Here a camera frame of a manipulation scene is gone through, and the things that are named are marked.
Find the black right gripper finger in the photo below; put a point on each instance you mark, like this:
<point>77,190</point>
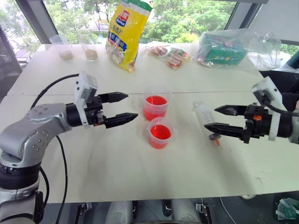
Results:
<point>226,130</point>
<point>233,110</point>

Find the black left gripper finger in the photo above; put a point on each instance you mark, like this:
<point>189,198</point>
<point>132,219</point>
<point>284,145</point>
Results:
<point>121,118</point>
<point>114,96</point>

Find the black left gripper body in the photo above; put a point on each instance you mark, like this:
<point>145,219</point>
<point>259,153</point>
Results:
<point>95,112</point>

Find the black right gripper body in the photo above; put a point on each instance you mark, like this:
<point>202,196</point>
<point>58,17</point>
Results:
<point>258,123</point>

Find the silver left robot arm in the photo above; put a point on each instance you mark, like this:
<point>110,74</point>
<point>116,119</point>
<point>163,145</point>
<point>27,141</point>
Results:
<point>35,130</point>

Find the clear plastic syringe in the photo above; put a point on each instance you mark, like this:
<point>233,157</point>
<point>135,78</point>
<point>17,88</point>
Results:
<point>205,114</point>

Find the large clear cup red liquid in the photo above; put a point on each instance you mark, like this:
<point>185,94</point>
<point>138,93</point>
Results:
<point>155,105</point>

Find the small clear cup red liquid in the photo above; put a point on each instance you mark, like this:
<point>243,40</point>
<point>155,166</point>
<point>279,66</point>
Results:
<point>160,135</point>

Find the clear plastic cup with grains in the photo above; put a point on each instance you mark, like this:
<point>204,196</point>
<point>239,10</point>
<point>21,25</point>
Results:
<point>63,47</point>
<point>90,49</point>

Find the black furniture beside table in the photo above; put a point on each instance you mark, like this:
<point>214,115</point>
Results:
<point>280,81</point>

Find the green box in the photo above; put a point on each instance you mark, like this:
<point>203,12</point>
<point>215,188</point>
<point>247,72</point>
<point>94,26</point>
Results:
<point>222,51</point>

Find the yellow snack bag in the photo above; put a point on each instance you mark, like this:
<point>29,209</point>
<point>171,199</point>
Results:
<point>127,35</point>

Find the clear plastic bag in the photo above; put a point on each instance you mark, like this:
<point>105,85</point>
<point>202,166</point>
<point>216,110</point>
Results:
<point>261,51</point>

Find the red green snack packet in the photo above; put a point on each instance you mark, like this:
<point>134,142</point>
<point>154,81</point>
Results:
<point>177,58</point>

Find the green white object on floor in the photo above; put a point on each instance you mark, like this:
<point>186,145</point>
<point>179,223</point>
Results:
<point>287,208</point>

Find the white rounded robot leg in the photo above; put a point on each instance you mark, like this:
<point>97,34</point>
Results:
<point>185,211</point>
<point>120,212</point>

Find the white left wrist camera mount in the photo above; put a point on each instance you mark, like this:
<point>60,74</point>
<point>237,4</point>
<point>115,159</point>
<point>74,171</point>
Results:
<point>84,88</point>

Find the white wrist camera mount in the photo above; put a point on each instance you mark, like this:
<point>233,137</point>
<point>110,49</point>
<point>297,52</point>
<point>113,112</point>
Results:
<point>84,88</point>
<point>272,93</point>

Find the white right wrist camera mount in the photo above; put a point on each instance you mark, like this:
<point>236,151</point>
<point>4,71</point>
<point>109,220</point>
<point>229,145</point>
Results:
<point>272,93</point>

